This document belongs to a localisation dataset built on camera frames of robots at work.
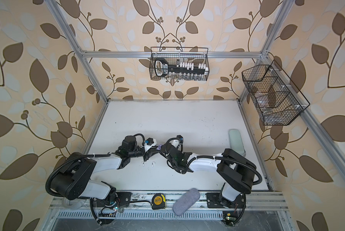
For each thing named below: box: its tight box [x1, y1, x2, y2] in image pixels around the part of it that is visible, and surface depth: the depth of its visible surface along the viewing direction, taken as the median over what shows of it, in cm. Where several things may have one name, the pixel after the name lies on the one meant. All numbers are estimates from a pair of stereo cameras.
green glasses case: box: [228, 128, 247, 157], surface depth 96 cm
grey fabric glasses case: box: [172, 188, 201, 217], surface depth 72 cm
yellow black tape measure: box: [151, 192, 167, 210], surface depth 73 cm
